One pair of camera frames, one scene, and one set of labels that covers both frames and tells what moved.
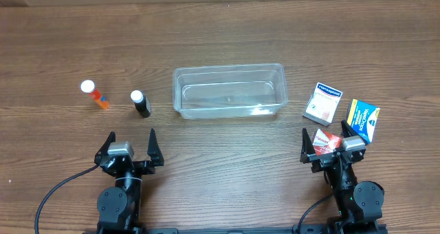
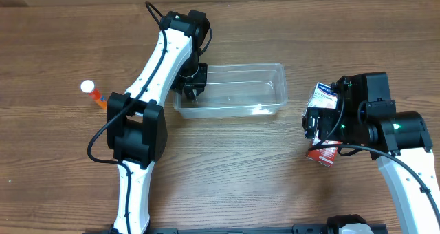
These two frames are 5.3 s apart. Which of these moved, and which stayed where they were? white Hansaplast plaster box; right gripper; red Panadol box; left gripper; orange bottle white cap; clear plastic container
Moved: right gripper; left gripper
Stayed: white Hansaplast plaster box; orange bottle white cap; red Panadol box; clear plastic container
